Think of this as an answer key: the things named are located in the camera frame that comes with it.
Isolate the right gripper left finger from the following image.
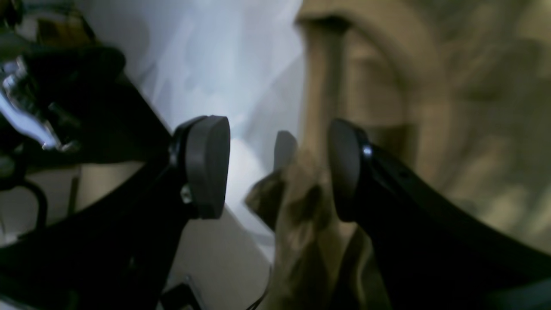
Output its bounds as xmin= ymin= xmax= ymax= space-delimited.
xmin=1 ymin=115 xmax=230 ymax=310

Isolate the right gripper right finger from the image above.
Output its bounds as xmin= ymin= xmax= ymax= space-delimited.
xmin=328 ymin=118 xmax=551 ymax=310

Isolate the camouflage t-shirt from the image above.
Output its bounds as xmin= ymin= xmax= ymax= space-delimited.
xmin=246 ymin=0 xmax=550 ymax=310

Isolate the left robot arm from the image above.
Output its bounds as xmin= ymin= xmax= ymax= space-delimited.
xmin=1 ymin=38 xmax=171 ymax=170

